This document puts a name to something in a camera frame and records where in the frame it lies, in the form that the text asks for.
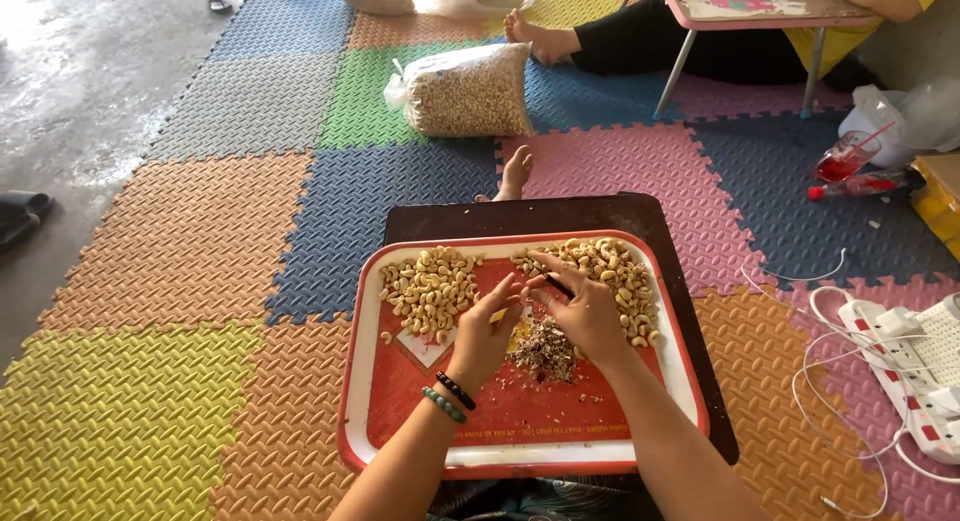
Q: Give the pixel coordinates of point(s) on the person's left hand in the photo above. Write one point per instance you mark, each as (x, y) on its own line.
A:
(480, 341)

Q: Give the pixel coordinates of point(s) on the person's right hand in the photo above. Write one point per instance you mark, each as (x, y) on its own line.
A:
(589, 318)

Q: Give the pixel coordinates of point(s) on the single pale cashew nut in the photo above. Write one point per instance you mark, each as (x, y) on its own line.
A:
(499, 316)

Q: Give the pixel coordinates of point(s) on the small black peeling knife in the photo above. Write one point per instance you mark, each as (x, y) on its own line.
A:
(559, 286)

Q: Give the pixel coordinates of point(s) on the pile of unpeeled cashews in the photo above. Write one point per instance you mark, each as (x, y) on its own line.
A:
(619, 281)

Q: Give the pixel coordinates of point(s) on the heap of cashew skins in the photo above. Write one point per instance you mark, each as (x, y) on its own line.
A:
(544, 350)

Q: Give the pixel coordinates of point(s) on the pile of peeled cashews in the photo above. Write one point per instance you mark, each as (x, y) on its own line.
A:
(429, 290)

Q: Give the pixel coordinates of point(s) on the red and white plastic tray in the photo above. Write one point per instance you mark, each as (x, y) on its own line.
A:
(517, 416)

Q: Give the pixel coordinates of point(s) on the dark brown lap table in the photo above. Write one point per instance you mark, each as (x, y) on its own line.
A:
(570, 215)

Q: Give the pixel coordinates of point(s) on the person's patterned dark trousers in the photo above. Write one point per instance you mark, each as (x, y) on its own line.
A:
(525, 502)

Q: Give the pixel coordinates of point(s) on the clear bag of cashews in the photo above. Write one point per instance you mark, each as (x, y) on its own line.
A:
(469, 91)

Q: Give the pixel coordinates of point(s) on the colourful foam puzzle mat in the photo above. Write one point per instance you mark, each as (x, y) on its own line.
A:
(225, 228)

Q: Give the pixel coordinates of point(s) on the plastic cup with red drink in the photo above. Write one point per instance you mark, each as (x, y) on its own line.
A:
(846, 159)

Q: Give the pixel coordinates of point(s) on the plastic bottle with red cap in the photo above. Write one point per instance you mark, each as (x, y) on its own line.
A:
(862, 184)

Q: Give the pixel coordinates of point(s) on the white charger plug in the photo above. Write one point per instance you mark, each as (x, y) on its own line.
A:
(894, 322)

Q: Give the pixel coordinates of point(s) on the white power strip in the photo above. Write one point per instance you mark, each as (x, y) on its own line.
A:
(900, 378)

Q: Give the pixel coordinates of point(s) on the pink folding low table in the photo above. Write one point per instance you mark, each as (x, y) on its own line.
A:
(757, 10)

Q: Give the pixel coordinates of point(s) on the white perforated plastic case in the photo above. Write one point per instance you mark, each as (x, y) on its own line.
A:
(939, 344)

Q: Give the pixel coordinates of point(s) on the white plastic bag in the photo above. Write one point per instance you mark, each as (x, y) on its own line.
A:
(896, 123)

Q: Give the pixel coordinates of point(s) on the yellow box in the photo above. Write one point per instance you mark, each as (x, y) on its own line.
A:
(937, 198)

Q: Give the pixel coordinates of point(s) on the dark sandal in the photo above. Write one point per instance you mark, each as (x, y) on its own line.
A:
(219, 3)

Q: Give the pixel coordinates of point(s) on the black slippers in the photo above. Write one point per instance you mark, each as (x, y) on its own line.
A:
(21, 215)

